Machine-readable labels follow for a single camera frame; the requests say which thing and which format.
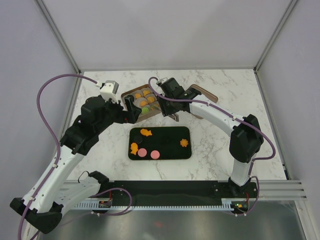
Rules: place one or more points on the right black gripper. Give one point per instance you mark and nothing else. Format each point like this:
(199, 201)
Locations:
(165, 110)

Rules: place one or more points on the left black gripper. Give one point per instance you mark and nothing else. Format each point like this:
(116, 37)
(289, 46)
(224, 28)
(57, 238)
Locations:
(130, 116)

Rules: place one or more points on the round tan biscuit top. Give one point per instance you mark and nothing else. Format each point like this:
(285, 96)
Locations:
(143, 103)

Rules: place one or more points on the round tan biscuit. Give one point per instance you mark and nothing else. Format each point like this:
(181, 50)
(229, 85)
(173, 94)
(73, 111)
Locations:
(151, 99)
(143, 103)
(146, 92)

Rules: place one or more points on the black sandwich cookie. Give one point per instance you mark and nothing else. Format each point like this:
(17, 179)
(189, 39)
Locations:
(130, 97)
(137, 139)

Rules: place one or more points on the gold cookie tin box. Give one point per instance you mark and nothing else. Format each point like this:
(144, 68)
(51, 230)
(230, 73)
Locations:
(143, 98)

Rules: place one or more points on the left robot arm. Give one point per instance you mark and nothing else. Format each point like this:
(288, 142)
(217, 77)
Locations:
(45, 205)

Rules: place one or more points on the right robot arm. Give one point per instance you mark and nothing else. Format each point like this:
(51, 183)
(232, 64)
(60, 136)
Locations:
(244, 132)

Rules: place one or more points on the orange fish cookie upper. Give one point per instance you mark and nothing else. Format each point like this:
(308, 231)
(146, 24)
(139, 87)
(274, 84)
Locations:
(146, 132)

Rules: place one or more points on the orange fish cookie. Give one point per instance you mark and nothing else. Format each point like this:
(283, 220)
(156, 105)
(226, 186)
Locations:
(134, 148)
(146, 132)

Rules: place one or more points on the dark green tray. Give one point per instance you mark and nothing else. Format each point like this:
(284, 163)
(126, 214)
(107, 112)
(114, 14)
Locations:
(164, 139)

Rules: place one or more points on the orange fish cookie lower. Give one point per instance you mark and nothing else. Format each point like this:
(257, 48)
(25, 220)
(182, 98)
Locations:
(134, 148)

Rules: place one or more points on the orange flower cookie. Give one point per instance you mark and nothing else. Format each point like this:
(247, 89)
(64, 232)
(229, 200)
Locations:
(184, 143)

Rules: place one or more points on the pink macaron left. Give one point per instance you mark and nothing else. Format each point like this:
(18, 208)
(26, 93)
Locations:
(142, 152)

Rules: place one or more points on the pink macaron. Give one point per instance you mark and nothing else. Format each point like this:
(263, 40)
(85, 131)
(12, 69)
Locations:
(155, 154)
(142, 152)

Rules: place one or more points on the gold tin lid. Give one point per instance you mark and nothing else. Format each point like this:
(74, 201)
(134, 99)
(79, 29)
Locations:
(206, 96)

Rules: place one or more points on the pink macaron right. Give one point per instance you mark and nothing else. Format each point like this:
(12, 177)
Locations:
(155, 154)

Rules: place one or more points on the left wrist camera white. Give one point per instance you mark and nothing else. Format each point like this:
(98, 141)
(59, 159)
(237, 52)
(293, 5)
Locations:
(108, 90)

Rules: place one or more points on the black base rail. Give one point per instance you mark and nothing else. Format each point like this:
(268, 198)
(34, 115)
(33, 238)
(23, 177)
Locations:
(174, 193)

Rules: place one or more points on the aluminium frame rail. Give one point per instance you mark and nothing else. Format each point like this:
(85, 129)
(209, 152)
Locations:
(267, 190)

